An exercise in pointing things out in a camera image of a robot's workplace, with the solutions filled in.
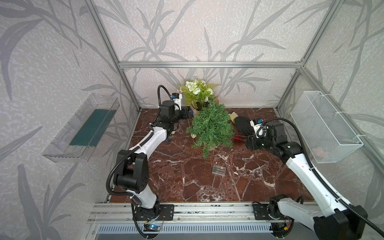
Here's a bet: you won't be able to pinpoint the clear battery box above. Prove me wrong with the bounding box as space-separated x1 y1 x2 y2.
212 165 227 177

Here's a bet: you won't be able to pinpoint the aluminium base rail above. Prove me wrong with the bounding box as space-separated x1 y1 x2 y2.
89 201 331 224

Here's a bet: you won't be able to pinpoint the right black corrugated cable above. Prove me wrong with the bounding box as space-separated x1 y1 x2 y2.
257 117 384 236

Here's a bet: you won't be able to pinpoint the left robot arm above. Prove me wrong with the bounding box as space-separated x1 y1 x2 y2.
106 100 191 220

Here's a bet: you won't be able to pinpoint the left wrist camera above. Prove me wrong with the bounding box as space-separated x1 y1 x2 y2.
171 93 183 110

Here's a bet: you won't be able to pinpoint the string lights with rattan balls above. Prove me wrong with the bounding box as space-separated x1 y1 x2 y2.
166 114 194 143

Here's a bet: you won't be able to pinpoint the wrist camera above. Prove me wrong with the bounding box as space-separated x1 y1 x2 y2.
250 119 265 138
171 93 183 110

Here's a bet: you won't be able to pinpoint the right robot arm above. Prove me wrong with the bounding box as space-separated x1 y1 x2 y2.
242 118 384 240

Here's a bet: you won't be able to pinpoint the white wire mesh basket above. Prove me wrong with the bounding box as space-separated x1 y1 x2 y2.
291 91 364 164

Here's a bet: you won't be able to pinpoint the clear acrylic wall shelf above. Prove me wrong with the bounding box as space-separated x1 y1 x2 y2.
42 94 120 163

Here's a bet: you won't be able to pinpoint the potted white flower plant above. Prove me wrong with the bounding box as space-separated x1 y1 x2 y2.
178 79 219 111

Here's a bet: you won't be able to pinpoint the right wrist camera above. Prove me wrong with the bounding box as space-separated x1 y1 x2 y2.
250 119 265 138

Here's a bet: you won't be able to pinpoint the small green christmas tree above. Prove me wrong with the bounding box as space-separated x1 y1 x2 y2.
187 102 235 159

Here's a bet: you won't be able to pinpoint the black work glove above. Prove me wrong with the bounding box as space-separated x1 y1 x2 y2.
229 112 255 136

